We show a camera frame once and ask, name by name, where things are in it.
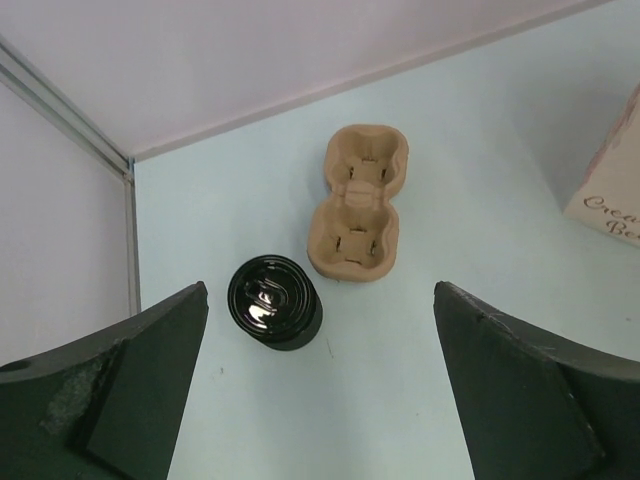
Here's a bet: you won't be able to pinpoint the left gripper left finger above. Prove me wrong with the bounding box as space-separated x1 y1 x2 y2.
1 282 208 479

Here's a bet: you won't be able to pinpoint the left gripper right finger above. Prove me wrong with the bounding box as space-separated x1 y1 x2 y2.
434 282 639 479

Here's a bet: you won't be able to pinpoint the beige paper takeout bag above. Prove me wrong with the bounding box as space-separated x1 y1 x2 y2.
563 89 639 247

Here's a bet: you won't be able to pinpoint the black lid stack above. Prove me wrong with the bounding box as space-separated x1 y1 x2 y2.
227 254 323 351

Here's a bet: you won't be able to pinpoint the stacked brown pulp carriers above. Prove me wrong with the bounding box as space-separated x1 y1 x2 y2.
307 124 409 283

